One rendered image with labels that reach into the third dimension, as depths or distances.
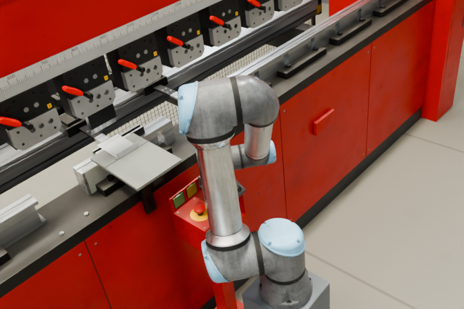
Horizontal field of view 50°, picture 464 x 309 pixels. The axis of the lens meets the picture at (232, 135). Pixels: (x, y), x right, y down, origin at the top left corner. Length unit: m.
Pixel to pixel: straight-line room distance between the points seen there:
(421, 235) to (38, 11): 2.07
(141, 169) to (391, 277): 1.40
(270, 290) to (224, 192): 0.34
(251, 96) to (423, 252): 1.72
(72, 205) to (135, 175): 0.28
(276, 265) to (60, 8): 0.91
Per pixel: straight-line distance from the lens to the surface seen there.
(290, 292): 1.41
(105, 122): 1.72
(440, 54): 3.35
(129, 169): 1.62
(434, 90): 3.47
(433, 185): 3.05
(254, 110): 1.14
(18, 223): 1.69
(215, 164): 1.18
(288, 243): 1.29
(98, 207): 1.72
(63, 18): 1.52
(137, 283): 1.95
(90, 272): 1.78
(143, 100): 2.10
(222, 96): 1.12
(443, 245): 2.73
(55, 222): 1.73
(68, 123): 1.89
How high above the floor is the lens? 1.95
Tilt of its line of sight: 34 degrees down
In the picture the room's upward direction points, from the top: 8 degrees counter-clockwise
